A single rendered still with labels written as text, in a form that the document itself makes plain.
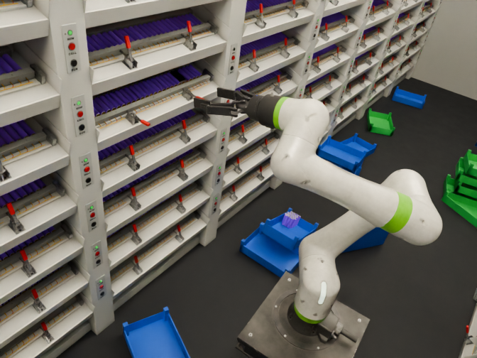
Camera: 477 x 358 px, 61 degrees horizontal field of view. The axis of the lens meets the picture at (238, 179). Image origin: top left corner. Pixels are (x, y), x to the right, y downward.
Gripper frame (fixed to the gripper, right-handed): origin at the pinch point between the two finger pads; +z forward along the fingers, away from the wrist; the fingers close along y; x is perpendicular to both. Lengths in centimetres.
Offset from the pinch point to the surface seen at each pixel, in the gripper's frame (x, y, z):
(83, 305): -81, -41, 40
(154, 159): -26.6, -5.5, 25.7
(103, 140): -8.6, -28.0, 20.6
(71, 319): -82, -48, 39
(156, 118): -9.2, -5.6, 20.9
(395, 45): -44, 290, 32
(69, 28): 25.7, -34.9, 13.0
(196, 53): 9.0, 13.7, 17.2
